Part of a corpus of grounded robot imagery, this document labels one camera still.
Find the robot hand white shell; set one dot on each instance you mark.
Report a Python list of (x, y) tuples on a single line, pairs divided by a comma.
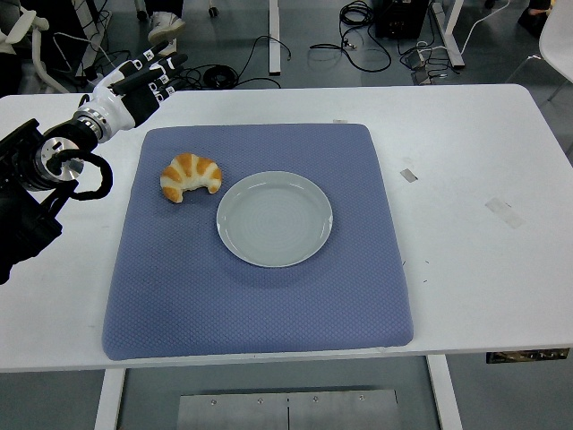
[(115, 105)]

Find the croissant bread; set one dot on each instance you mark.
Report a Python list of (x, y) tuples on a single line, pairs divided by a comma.
[(190, 172)]

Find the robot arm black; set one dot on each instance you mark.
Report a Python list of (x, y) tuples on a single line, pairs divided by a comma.
[(22, 215)]

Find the grey round plate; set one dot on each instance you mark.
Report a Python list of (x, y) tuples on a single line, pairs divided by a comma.
[(275, 219)]

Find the person's foot white shoe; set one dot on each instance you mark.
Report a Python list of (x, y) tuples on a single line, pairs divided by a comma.
[(165, 28)]

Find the white office chair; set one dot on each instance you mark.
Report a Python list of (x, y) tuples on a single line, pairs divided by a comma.
[(38, 49)]

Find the person's leg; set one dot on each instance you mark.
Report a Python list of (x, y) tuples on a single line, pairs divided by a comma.
[(165, 5)]

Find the black caster wheel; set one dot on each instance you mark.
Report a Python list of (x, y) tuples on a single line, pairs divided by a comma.
[(213, 11)]

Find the white background desk leg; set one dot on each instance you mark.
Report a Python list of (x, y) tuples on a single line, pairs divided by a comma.
[(450, 33), (274, 36)]

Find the blue quilted mat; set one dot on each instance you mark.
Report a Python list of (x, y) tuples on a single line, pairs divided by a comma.
[(255, 304)]

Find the white table leg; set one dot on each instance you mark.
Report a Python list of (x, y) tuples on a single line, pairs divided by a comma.
[(108, 401), (445, 394)]

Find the black equipment box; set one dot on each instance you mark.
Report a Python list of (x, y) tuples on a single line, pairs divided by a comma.
[(399, 18)]

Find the small grey tape piece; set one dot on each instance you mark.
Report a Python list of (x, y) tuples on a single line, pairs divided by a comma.
[(408, 175)]

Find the grey foot pedal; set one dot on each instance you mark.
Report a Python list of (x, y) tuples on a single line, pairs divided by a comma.
[(422, 77), (416, 59)]

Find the large grey tape piece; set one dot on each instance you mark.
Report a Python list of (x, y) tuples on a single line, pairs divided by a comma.
[(504, 212)]

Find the person's foot dark shoe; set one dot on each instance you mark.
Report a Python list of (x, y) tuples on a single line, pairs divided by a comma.
[(535, 22)]

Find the white shell chair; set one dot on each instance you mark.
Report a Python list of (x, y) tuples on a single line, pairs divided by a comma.
[(557, 42)]

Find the metal bracket under table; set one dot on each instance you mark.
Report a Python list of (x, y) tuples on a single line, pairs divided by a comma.
[(528, 355)]

